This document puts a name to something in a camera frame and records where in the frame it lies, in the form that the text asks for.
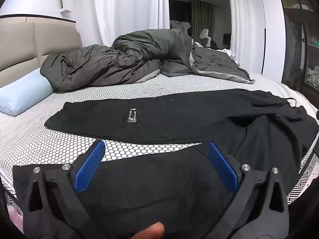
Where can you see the black pants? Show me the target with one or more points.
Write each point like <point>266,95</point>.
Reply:
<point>174,119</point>

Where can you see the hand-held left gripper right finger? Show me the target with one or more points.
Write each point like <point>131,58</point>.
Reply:
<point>223,165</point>

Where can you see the dark wardrobe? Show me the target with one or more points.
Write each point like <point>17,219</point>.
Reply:
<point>294,42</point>

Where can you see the light blue pillow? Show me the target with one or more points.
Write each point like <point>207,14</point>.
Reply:
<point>22,94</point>

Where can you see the white honeycomb patterned bed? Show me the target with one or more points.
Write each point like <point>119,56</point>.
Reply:
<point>139,87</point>

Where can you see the olive curtain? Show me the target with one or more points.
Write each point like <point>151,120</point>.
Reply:
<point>199,17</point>

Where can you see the beige padded headboard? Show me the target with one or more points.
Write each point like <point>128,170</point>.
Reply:
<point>20,49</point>

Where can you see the grey crumpled duvet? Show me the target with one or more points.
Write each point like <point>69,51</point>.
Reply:
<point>99,64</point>

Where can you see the white wall lamp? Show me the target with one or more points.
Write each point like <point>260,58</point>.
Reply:
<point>65,11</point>

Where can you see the white chair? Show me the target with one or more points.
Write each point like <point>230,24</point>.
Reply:
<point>204,33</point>

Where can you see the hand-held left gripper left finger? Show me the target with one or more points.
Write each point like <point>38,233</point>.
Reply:
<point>89,164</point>

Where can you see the grey cloth heap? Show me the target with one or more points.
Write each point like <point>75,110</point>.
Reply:
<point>180,26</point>

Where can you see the person's left hand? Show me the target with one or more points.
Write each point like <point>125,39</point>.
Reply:
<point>149,232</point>

